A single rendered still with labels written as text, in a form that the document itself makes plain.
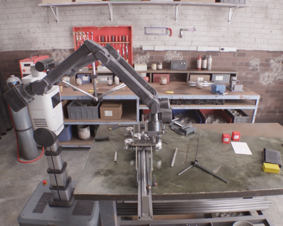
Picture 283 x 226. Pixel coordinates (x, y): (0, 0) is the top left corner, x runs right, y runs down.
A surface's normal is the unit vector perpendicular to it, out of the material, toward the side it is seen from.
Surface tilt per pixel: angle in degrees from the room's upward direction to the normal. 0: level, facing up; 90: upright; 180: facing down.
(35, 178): 0
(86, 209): 0
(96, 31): 90
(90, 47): 89
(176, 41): 90
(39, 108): 90
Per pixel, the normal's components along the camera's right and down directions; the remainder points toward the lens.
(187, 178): 0.00, -0.92
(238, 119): 0.01, 0.38
